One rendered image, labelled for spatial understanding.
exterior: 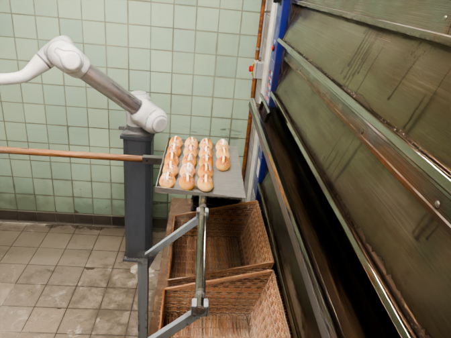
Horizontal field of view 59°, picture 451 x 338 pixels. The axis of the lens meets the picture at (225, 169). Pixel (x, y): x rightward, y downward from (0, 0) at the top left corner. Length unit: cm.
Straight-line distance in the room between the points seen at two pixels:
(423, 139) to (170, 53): 238
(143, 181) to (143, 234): 43
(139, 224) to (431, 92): 243
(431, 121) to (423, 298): 29
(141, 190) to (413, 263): 223
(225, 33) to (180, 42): 31
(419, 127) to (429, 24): 20
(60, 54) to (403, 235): 176
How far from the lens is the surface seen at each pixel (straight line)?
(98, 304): 284
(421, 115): 79
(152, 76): 299
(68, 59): 215
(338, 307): 84
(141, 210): 289
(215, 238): 238
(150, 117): 239
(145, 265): 166
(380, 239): 89
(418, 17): 91
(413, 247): 81
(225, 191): 164
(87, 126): 320
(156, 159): 183
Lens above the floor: 195
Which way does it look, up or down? 25 degrees down
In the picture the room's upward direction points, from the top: 6 degrees clockwise
